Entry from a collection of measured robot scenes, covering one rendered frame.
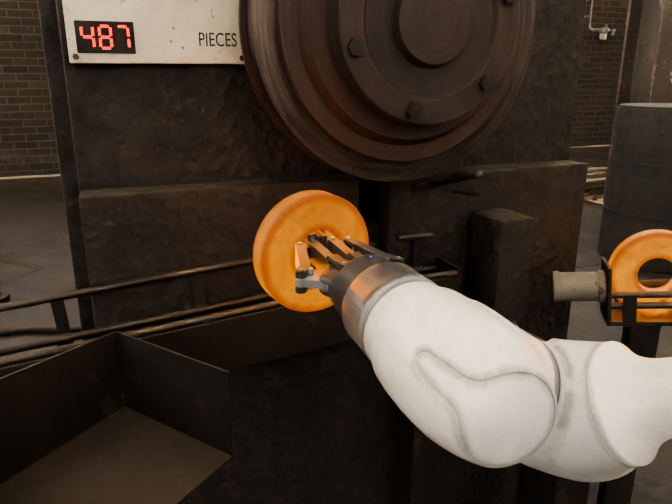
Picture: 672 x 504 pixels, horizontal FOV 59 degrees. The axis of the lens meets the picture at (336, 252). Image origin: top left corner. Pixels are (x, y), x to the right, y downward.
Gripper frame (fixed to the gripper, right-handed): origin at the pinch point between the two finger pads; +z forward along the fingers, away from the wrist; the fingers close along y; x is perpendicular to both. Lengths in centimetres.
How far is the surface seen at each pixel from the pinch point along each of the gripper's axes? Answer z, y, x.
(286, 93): 15.8, 1.6, 16.6
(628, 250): 4, 60, -10
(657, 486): 18, 103, -86
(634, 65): 297, 371, 9
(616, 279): 5, 59, -15
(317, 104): 13.9, 5.6, 15.2
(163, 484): -10.7, -21.3, -23.5
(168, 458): -6.5, -20.3, -23.4
